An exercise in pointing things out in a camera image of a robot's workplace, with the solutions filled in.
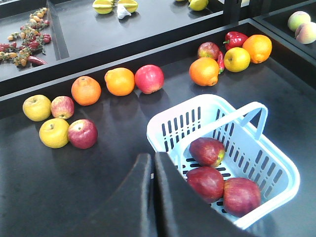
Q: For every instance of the pale peach back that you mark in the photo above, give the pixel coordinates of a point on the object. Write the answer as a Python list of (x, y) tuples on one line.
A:
[(296, 19)]

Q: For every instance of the yellow apple back left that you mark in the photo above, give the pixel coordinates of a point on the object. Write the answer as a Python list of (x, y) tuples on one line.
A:
[(37, 107)]

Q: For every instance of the white garlic bulb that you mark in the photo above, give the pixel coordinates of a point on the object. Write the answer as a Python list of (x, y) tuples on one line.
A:
[(122, 11)]

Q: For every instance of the red apple beside oranges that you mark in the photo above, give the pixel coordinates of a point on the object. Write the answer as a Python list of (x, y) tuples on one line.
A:
[(149, 78)]

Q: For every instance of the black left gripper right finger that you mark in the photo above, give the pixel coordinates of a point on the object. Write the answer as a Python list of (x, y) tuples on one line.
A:
[(180, 211)]

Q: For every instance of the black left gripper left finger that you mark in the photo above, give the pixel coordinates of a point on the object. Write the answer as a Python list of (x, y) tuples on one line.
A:
[(126, 212)]

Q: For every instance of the dark red apple behind oranges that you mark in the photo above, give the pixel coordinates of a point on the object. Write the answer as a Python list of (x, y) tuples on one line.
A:
[(208, 49)]

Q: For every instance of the yellow apple front left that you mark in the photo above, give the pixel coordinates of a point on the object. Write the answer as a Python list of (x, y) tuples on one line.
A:
[(54, 133)]

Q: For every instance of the red bell pepper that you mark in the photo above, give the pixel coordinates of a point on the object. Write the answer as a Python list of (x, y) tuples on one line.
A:
[(234, 39)]

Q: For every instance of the orange right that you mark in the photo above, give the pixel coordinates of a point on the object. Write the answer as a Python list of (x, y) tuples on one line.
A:
[(259, 48)]

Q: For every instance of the small pink apple left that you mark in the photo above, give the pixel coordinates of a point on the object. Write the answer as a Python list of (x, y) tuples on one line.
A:
[(62, 107)]

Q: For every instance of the cherry tomato vine cluster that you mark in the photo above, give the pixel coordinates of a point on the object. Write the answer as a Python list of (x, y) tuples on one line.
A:
[(23, 46)]

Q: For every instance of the pale peach front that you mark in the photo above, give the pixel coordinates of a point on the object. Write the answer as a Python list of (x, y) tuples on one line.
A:
[(306, 33)]

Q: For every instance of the orange far left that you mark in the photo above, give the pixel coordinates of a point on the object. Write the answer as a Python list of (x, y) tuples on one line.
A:
[(86, 91)]

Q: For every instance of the orange with navel left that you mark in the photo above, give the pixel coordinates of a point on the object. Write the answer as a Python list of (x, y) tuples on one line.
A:
[(204, 71)]

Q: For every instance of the red chili pepper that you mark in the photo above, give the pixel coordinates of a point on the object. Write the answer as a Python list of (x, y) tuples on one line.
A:
[(220, 62)]

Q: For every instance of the pale peach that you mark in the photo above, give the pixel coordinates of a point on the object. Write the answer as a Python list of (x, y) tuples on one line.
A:
[(306, 33), (296, 19)]

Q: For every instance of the yellow apple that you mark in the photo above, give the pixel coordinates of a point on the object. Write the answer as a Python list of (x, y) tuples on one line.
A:
[(37, 107), (54, 133)]

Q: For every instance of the yellow round fruit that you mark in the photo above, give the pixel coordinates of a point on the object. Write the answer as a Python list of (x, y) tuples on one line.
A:
[(236, 59)]

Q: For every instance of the light blue plastic basket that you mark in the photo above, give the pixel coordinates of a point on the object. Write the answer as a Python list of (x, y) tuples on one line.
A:
[(248, 153)]

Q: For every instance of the dark red apple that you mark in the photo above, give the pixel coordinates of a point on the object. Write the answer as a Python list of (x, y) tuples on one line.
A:
[(207, 151), (208, 182), (208, 49), (240, 196), (82, 133)]

